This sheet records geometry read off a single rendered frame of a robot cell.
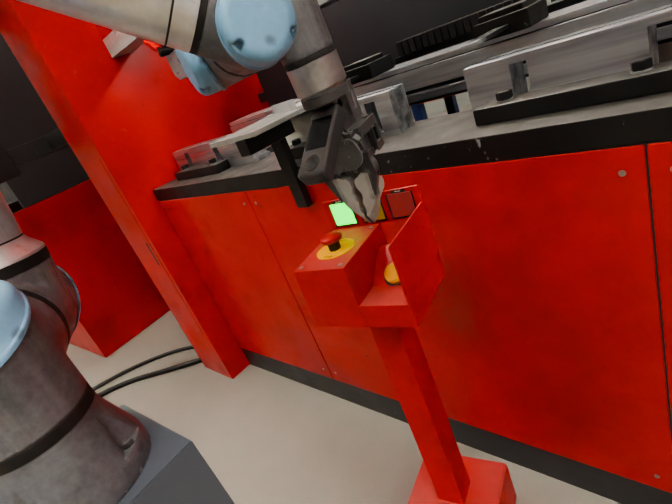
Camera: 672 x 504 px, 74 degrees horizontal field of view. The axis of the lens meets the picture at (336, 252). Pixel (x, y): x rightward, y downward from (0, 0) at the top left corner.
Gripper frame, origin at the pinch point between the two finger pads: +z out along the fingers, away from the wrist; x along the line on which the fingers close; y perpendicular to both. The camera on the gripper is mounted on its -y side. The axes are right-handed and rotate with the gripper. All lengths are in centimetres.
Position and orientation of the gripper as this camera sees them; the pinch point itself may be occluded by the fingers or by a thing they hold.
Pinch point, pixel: (368, 217)
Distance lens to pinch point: 70.9
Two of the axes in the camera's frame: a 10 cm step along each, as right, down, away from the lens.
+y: 4.1, -5.9, 7.0
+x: -8.2, 0.9, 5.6
